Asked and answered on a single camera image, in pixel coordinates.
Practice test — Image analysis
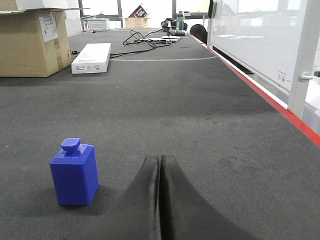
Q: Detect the small open cardboard box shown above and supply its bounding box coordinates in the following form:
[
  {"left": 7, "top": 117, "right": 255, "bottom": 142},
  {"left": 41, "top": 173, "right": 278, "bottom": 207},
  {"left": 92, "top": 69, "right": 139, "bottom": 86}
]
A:
[{"left": 121, "top": 4, "right": 150, "bottom": 29}]

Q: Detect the long white carton box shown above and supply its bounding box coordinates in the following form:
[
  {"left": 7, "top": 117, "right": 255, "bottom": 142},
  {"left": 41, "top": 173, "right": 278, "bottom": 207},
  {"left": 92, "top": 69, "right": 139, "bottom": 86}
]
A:
[{"left": 71, "top": 43, "right": 112, "bottom": 75}]

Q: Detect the large brown cardboard box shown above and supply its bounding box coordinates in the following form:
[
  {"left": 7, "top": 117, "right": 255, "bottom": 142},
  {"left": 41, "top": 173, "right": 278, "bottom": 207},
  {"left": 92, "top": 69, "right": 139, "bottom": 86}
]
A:
[{"left": 0, "top": 7, "right": 91, "bottom": 78}]

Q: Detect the black bag at belt end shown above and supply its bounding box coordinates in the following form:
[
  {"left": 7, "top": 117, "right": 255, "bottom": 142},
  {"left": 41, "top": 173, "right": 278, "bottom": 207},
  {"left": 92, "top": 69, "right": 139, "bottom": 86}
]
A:
[{"left": 190, "top": 24, "right": 208, "bottom": 44}]

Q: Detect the black cable on belt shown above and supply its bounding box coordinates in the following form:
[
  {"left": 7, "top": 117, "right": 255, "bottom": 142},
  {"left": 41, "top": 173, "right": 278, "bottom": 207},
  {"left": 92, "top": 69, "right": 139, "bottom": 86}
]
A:
[{"left": 109, "top": 27, "right": 174, "bottom": 60}]

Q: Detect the teal water bottle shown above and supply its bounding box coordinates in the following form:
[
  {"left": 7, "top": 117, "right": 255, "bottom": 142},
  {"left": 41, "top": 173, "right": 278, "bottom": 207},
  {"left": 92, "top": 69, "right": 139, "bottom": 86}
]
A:
[{"left": 176, "top": 11, "right": 184, "bottom": 31}]

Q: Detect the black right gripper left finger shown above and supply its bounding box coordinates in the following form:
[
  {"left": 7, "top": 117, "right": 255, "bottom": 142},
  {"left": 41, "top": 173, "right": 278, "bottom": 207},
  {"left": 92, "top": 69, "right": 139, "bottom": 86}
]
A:
[{"left": 68, "top": 156, "right": 160, "bottom": 240}]

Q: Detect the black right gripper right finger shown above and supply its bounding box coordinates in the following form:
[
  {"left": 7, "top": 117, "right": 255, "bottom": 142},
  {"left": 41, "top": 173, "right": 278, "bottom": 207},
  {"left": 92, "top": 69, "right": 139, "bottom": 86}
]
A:
[{"left": 159, "top": 155, "right": 256, "bottom": 240}]

